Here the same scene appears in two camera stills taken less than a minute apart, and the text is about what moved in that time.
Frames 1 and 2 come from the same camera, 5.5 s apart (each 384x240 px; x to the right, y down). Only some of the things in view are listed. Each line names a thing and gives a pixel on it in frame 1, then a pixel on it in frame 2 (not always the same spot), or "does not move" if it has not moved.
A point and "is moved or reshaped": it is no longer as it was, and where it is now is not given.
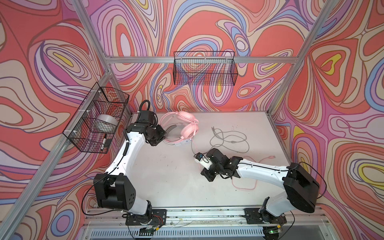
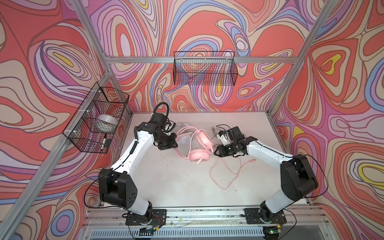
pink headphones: (190, 125) to (193, 144)
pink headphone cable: (244, 159) is moved or reshaped
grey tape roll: (105, 123) does not move
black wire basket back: (205, 68) does not move
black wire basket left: (95, 125) does not move
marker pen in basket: (104, 141) does not move
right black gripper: (205, 172) to (221, 151)
